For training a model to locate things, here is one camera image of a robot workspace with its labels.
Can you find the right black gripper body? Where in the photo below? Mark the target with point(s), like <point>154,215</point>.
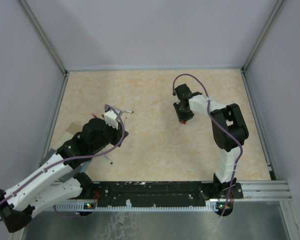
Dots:
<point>184,114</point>

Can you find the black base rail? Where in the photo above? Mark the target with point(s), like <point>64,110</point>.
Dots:
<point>154,193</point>

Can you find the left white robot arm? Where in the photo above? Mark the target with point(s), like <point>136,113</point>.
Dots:
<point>24,201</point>

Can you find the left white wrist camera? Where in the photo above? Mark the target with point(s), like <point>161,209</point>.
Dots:
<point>111,118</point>

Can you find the grey tape patch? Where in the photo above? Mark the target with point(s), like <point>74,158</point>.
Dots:
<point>64,172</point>

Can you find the brown cardboard piece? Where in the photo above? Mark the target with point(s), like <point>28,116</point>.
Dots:
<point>74,128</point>

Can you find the red capped white pen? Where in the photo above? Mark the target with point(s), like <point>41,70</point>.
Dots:
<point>108,159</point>

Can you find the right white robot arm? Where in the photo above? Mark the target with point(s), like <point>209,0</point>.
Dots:
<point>229,128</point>

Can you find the red white pen left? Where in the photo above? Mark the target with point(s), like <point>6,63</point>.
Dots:
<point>127,111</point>

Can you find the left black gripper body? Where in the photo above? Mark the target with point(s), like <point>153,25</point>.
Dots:
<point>111,135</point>

